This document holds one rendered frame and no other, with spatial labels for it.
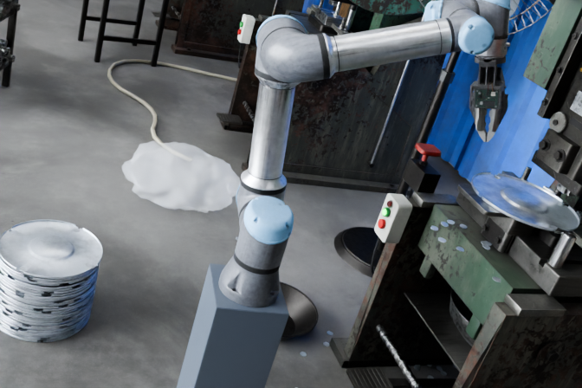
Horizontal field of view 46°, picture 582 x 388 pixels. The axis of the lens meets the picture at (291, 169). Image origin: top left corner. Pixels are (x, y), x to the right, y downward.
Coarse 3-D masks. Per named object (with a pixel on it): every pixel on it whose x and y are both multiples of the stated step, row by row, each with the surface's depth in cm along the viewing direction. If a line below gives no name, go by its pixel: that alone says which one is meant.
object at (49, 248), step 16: (16, 224) 203; (32, 224) 206; (48, 224) 209; (64, 224) 211; (0, 240) 196; (16, 240) 198; (32, 240) 199; (48, 240) 201; (64, 240) 203; (80, 240) 206; (96, 240) 208; (0, 256) 189; (16, 256) 191; (32, 256) 193; (48, 256) 194; (64, 256) 196; (80, 256) 199; (96, 256) 201; (32, 272) 187; (48, 272) 189; (64, 272) 191; (80, 272) 192
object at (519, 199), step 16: (480, 176) 187; (496, 176) 191; (512, 176) 193; (480, 192) 177; (496, 192) 180; (512, 192) 181; (528, 192) 186; (544, 192) 190; (496, 208) 170; (512, 208) 173; (528, 208) 175; (544, 208) 178; (560, 208) 182; (528, 224) 167; (544, 224) 169; (560, 224) 172; (576, 224) 175
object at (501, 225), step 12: (468, 192) 175; (480, 204) 170; (492, 216) 168; (504, 216) 170; (492, 228) 182; (504, 228) 178; (516, 228) 176; (528, 228) 178; (492, 240) 182; (504, 240) 178; (504, 252) 180
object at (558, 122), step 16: (576, 80) 173; (576, 96) 172; (560, 112) 175; (576, 112) 172; (560, 128) 174; (576, 128) 171; (544, 144) 175; (560, 144) 172; (576, 144) 170; (544, 160) 176; (560, 160) 171; (576, 160) 170; (576, 176) 171
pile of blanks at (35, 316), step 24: (0, 264) 189; (0, 288) 192; (24, 288) 187; (48, 288) 188; (72, 288) 192; (0, 312) 194; (24, 312) 191; (48, 312) 192; (72, 312) 198; (24, 336) 194; (48, 336) 196
